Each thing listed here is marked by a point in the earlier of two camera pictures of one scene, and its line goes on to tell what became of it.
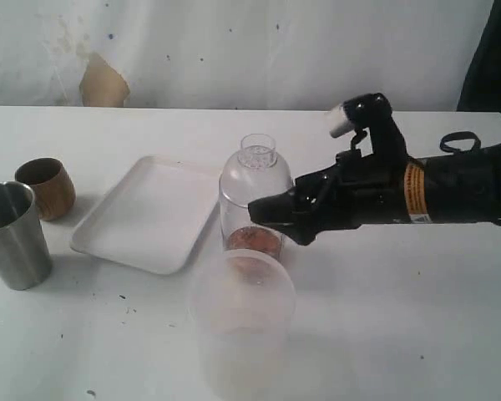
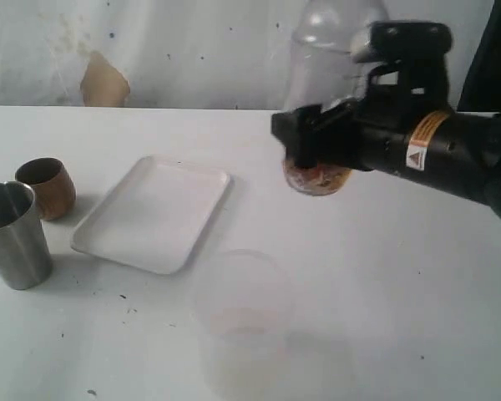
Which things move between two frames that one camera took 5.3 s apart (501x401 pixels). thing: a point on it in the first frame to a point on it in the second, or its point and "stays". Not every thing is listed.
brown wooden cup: x=53 y=188 stays
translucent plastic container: x=242 y=305 stays
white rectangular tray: x=152 y=219 stays
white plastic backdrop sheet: x=235 y=54 stays
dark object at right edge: x=492 y=85 stays
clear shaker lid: x=255 y=173 to x=335 y=25
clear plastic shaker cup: x=240 y=232 to x=318 y=78
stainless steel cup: x=15 y=243 stays
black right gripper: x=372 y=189 to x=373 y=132
